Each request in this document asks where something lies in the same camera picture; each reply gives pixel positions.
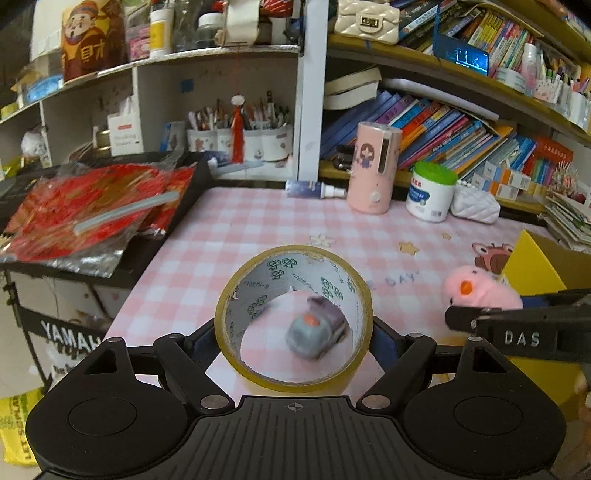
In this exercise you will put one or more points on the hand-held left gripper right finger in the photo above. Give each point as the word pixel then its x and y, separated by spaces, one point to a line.
pixel 383 344

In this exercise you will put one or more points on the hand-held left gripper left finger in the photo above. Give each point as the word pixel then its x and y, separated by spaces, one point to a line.
pixel 206 347

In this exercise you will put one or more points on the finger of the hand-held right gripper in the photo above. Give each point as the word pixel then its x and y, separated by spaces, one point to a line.
pixel 568 296
pixel 521 339

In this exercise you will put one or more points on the yellow cardboard box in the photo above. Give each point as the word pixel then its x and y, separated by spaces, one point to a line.
pixel 531 263

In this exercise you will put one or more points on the pink plush chick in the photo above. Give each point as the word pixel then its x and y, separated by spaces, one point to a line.
pixel 480 290

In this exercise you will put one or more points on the grey toy car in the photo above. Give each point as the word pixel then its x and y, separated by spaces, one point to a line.
pixel 314 332

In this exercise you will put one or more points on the yellow tape roll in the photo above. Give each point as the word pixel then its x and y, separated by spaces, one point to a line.
pixel 277 267

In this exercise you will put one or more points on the stack of paper booklets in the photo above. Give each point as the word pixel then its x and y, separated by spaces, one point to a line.
pixel 570 221

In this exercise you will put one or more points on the orange white medicine box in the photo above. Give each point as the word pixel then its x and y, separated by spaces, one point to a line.
pixel 508 175
pixel 501 190

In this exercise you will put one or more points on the pink checkered table mat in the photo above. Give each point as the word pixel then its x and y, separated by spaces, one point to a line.
pixel 231 221

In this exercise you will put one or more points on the white quilted purse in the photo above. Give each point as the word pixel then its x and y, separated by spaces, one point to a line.
pixel 475 205

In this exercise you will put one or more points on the red boxed book set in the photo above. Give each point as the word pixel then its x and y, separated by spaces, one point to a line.
pixel 551 159

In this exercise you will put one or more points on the white jar green lid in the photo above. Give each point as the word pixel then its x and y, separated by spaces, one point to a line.
pixel 431 196

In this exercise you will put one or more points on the clear plastic rod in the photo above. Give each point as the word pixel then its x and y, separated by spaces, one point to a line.
pixel 127 212

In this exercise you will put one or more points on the black electric piano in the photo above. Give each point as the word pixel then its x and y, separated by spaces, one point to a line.
pixel 46 332

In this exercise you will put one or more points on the small spray bottle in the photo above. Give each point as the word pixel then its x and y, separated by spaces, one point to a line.
pixel 309 189

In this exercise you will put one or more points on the pink cylindrical humidifier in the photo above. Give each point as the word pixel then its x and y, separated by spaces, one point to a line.
pixel 374 170

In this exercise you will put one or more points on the red foil packets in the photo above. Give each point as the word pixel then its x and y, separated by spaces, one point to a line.
pixel 92 203

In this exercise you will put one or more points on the yellow plastic bag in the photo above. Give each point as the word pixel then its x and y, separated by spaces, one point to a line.
pixel 21 424

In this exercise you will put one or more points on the row of colourful books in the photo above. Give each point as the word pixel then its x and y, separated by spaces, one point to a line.
pixel 438 129

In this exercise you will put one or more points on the row of white pen cups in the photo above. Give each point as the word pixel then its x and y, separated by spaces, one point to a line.
pixel 258 141

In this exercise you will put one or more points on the row of shelf pen holders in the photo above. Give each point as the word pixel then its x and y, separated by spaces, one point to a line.
pixel 549 83

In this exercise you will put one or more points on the red tassel doll ornament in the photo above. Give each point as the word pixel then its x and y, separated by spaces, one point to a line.
pixel 238 134

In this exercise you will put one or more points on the white paper box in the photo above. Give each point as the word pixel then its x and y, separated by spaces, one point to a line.
pixel 125 131

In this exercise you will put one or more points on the white bar lamp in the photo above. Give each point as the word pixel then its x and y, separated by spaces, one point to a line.
pixel 438 94

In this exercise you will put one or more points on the white wooden bookshelf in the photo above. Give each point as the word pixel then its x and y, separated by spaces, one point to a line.
pixel 309 115

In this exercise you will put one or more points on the stack of thick books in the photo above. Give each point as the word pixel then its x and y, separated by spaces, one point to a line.
pixel 351 87

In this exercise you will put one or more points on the blue screen clock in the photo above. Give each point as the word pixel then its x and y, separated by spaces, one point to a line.
pixel 466 57

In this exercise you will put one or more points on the dark glass jar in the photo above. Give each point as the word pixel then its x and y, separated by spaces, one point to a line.
pixel 210 30

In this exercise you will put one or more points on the white bottle yellow label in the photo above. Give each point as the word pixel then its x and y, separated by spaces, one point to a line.
pixel 161 32

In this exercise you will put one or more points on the cream quilted handbag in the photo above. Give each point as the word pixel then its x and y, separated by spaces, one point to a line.
pixel 367 21

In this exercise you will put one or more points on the red figure printed bag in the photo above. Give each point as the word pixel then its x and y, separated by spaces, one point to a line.
pixel 92 41

